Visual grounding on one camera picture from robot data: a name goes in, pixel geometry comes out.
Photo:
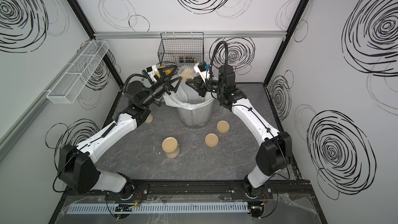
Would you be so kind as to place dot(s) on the front yellow toast slice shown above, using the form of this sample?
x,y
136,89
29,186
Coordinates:
x,y
165,71

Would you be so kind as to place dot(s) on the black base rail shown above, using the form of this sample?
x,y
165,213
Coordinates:
x,y
234,189

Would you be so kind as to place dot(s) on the black wire wall basket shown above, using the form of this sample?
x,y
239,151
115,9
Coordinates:
x,y
180,44

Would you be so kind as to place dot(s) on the small bottle black pump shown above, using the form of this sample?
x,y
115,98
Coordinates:
x,y
149,119

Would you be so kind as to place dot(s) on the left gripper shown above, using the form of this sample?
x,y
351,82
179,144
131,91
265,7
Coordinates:
x,y
166,84

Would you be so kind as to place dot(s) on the white mesh wall shelf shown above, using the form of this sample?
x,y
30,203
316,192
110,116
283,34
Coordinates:
x,y
87,70

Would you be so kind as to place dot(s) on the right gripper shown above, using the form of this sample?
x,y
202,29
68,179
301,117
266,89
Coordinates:
x,y
201,85

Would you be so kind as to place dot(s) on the white slotted cable duct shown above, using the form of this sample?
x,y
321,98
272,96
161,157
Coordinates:
x,y
158,208

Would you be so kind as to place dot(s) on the bottle in wire basket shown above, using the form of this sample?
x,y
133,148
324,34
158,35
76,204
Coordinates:
x,y
187,60

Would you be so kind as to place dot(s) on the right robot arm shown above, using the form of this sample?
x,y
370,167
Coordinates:
x,y
275,147

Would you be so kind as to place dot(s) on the beige lid of jar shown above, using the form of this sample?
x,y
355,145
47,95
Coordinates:
x,y
211,140

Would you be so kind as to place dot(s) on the glass rice jar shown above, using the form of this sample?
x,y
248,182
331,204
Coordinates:
x,y
226,102

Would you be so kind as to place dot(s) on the white trash bag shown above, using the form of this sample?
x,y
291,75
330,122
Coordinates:
x,y
186,98

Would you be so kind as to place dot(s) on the mint green toaster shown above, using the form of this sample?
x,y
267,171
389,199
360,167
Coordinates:
x,y
154,92

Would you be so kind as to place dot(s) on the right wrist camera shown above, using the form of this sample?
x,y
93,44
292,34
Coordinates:
x,y
202,70

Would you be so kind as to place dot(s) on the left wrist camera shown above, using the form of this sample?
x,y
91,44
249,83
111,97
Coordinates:
x,y
153,73

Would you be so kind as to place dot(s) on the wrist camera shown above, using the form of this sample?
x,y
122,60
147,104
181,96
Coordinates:
x,y
153,73
202,70

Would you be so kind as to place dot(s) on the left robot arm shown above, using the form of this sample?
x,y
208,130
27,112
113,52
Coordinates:
x,y
77,162

